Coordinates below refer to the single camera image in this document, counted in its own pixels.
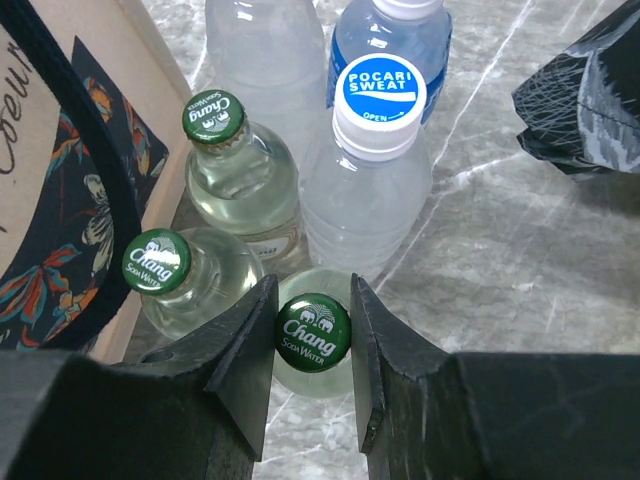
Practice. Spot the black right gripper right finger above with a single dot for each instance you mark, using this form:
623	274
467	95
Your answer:
423	413

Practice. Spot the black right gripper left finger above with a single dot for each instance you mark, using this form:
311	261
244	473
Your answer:
193	409

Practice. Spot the dark patterned shirt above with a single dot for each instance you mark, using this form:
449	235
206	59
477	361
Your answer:
581	110

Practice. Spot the green cap bottle front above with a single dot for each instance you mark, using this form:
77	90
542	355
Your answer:
313	334

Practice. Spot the green cap glass bottle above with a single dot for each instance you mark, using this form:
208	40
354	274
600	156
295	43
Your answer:
186	278

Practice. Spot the beige canvas tote bag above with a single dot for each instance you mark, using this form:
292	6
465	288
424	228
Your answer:
56	228

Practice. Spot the blue label water bottle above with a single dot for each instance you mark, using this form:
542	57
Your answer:
419	31

